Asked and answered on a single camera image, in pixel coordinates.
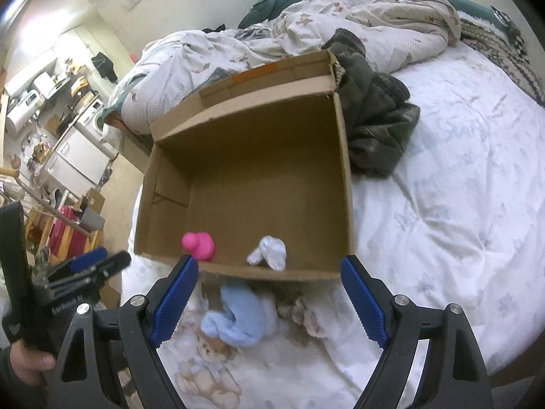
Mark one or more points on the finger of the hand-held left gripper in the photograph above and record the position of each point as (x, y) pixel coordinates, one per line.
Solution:
(87, 259)
(115, 262)

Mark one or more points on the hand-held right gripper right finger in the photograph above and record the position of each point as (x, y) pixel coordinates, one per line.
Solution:
(364, 302)

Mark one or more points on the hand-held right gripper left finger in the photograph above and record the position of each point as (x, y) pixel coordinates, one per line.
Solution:
(174, 302)

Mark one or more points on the light blue sock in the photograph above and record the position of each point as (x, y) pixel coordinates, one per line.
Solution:
(242, 319)

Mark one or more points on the brown cardboard box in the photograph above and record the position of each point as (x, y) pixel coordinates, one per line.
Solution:
(255, 166)

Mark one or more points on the person's left hand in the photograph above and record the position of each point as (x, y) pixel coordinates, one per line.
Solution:
(30, 364)

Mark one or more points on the pink bag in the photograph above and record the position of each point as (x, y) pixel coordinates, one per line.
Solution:
(68, 232)

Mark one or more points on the grey box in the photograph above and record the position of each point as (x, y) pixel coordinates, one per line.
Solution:
(93, 221)

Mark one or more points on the wooden rack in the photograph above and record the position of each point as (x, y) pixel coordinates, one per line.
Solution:
(40, 230)

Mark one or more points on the white cabinet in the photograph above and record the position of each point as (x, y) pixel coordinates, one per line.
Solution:
(78, 159)

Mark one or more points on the white sock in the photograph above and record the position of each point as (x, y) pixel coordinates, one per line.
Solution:
(268, 253)

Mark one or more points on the white washing machine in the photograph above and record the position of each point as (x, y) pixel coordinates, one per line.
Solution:
(97, 121)

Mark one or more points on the white water heater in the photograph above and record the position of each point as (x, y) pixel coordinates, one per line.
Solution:
(21, 115)

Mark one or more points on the black hanging garment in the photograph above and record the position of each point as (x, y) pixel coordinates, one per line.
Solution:
(104, 66)

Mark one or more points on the dark green fleece garment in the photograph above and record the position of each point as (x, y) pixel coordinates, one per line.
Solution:
(374, 106)

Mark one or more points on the beige patterned duvet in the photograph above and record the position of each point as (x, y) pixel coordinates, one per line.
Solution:
(298, 25)

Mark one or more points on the patterned knit blanket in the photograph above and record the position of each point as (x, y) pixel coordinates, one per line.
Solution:
(502, 51)

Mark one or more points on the dark green cloth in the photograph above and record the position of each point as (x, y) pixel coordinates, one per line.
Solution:
(272, 6)

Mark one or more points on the teal pillow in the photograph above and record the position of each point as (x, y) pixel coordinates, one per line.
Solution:
(464, 6)

